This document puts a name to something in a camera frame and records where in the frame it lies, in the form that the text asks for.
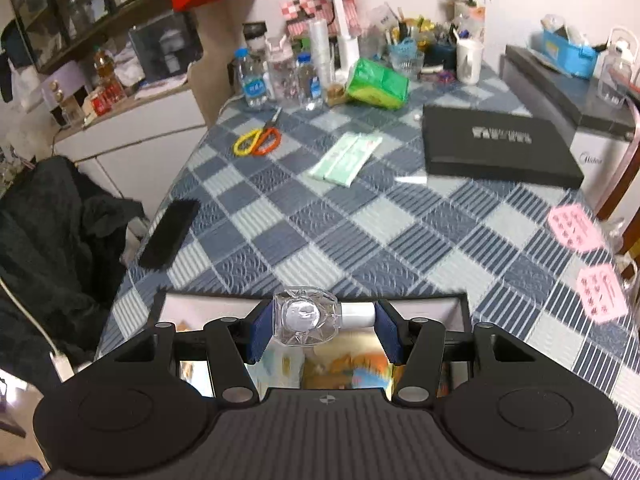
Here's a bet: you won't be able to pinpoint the dark glass-front cabinet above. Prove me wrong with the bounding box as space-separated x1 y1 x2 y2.
5 0 173 76

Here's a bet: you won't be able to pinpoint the black microwave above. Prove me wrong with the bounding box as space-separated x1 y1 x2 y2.
129 10 205 83

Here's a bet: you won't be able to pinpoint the green tissue pack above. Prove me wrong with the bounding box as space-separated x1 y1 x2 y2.
346 58 411 111

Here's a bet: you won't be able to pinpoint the white counter cabinet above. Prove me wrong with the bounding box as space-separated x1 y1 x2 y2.
52 82 208 221

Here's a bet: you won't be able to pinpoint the stack of clear plastic cups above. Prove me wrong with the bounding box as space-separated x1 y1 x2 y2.
308 19 335 86

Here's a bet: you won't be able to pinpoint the yellow orange scissors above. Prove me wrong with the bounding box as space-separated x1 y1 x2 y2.
233 106 283 157

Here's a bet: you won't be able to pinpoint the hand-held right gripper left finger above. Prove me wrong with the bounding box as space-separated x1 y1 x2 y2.
114 300 273 407

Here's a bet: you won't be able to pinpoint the clear plastic jar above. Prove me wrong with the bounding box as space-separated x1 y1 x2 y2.
266 40 301 108

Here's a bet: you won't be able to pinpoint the blue tissue basket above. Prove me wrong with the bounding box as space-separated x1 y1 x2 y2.
542 15 598 80

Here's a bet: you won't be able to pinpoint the white desk lamp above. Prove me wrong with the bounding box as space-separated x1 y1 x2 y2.
324 0 361 72

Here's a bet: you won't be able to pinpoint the dark lid drinking bottle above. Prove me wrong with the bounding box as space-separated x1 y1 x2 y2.
242 21 268 58

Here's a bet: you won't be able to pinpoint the black jacket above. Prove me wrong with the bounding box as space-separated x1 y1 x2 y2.
0 156 146 386

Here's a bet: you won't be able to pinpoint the clear plastic jug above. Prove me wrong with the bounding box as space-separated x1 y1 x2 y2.
597 26 640 108

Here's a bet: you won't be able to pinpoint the blue checkered desktop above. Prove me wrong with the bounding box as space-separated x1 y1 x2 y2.
95 57 640 480

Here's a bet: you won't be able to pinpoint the pink checkered box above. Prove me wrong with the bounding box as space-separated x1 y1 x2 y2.
281 0 358 36

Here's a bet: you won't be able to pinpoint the dark hanging garment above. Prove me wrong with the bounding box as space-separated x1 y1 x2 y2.
0 20 26 103

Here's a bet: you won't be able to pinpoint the blue label water bottle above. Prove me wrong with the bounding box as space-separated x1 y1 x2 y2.
235 48 271 111
296 52 325 112

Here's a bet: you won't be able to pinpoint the green white wipe packet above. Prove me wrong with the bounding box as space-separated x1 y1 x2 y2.
325 132 383 188
307 132 362 182

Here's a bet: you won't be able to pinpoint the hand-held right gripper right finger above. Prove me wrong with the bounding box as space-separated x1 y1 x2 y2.
376 300 538 406

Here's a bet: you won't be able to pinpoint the small blue basket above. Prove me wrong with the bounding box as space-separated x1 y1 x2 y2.
387 40 418 66

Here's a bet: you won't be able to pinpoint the white charger cable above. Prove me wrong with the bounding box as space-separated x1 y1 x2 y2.
0 275 76 383

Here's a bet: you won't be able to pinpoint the black storage box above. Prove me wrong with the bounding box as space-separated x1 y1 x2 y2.
150 290 473 401

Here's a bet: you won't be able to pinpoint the white cup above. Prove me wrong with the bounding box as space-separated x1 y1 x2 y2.
456 38 485 86

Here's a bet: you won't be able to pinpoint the flat black box lid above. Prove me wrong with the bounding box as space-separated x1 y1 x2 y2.
422 105 585 190

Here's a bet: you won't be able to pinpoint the cooking oil bottle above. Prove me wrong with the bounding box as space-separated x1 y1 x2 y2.
94 46 121 91

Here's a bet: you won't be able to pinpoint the black smartphone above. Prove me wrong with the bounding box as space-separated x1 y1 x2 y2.
137 199 202 270

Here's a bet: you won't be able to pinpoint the pink sticker sheet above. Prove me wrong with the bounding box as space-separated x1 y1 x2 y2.
575 262 630 324
547 203 606 253

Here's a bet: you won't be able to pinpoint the small clear bottle white cap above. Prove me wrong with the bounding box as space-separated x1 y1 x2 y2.
271 286 377 347

